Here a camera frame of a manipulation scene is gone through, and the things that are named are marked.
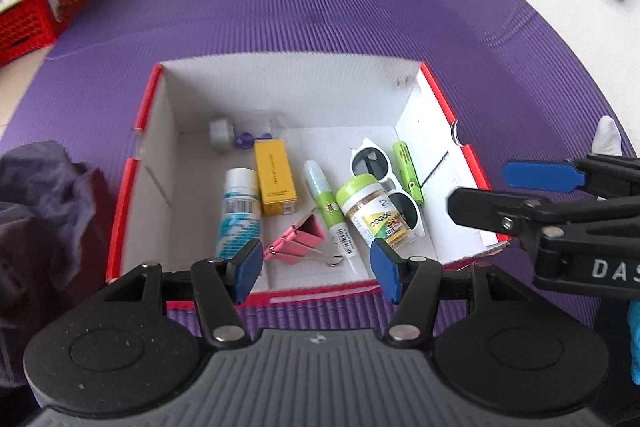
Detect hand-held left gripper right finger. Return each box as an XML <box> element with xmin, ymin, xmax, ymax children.
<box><xmin>370</xmin><ymin>238</ymin><xmax>533</xmax><ymax>348</ymax></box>

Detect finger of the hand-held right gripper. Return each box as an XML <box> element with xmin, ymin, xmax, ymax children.
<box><xmin>501</xmin><ymin>154</ymin><xmax>640</xmax><ymax>200</ymax></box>
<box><xmin>446</xmin><ymin>187</ymin><xmax>640</xmax><ymax>249</ymax></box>

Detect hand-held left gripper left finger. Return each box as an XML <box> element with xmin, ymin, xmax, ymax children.
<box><xmin>102</xmin><ymin>238</ymin><xmax>264</xmax><ymax>348</ymax></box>

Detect pink binder clip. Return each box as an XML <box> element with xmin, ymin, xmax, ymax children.
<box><xmin>262</xmin><ymin>213</ymin><xmax>346</xmax><ymax>267</ymax></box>

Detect white and blue tube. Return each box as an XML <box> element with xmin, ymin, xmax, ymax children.
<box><xmin>215</xmin><ymin>168</ymin><xmax>263</xmax><ymax>265</ymax></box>

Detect green-lidded toothpick jar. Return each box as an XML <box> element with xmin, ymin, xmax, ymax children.
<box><xmin>336</xmin><ymin>173</ymin><xmax>418</xmax><ymax>250</ymax></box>

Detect small yellow box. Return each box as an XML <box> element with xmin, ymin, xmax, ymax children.
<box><xmin>254</xmin><ymin>139</ymin><xmax>298</xmax><ymax>217</ymax></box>

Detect white sunglasses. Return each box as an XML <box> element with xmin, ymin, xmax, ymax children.
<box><xmin>349</xmin><ymin>138</ymin><xmax>426</xmax><ymax>235</ymax></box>

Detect red cardboard box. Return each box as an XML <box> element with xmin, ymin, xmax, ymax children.
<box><xmin>105</xmin><ymin>56</ymin><xmax>513</xmax><ymax>308</ymax></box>

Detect white sock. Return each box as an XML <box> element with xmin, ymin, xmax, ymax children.
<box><xmin>592</xmin><ymin>116</ymin><xmax>623</xmax><ymax>156</ymax></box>

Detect green and white glue pen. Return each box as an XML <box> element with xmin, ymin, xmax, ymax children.
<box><xmin>303</xmin><ymin>160</ymin><xmax>360</xmax><ymax>272</ymax></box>

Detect green rectangular case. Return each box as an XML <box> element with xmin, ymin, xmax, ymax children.
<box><xmin>391</xmin><ymin>141</ymin><xmax>425</xmax><ymax>206</ymax></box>

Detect small purple toy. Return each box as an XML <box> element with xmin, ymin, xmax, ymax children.
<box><xmin>235</xmin><ymin>132</ymin><xmax>273</xmax><ymax>151</ymax></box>

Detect grey tape roll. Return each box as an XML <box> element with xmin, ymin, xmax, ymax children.
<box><xmin>209</xmin><ymin>118</ymin><xmax>236</xmax><ymax>152</ymax></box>

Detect dark purple cloth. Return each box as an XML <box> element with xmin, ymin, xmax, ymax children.
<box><xmin>0</xmin><ymin>141</ymin><xmax>123</xmax><ymax>388</ymax></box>

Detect purple ribbed mat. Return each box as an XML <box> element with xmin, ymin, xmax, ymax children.
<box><xmin>0</xmin><ymin>0</ymin><xmax>640</xmax><ymax>343</ymax></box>

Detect red plastic crate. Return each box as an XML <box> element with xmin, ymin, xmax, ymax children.
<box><xmin>0</xmin><ymin>0</ymin><xmax>98</xmax><ymax>65</ymax></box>

